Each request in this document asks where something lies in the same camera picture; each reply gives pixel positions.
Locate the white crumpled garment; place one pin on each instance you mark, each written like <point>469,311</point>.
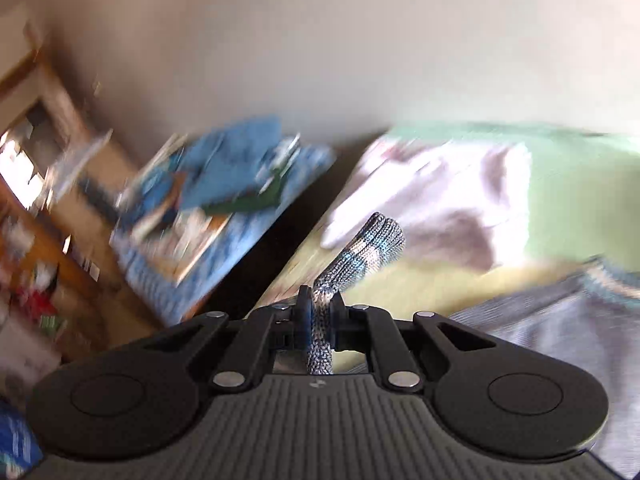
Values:
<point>425,195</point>

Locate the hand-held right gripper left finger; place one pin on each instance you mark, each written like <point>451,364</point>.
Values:
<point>303,320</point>

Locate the printed yellow green bedsheet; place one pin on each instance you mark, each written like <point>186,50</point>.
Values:
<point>575,200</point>

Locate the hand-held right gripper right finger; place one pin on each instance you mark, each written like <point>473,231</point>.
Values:
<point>339,325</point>

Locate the person's blue patterned clothing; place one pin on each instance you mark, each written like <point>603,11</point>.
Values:
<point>17,440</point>

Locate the grey blue striped knit sweater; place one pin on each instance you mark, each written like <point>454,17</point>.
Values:
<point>370,250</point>

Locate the dark green white item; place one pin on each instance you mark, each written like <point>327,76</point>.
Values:
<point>245,202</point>

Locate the brown wooden furniture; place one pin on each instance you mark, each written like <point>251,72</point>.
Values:
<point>75,270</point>

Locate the blue crumpled cloth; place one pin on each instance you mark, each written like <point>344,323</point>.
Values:
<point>230,160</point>

